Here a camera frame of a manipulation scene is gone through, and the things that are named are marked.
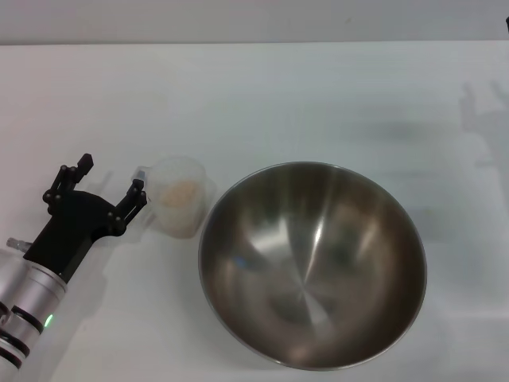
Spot clear plastic measuring cup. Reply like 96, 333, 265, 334
133, 155, 218, 240

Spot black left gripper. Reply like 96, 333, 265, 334
22, 152, 149, 280

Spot stainless steel mixing bowl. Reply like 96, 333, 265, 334
197, 161, 429, 372

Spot white rice grains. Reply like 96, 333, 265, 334
158, 179, 202, 209

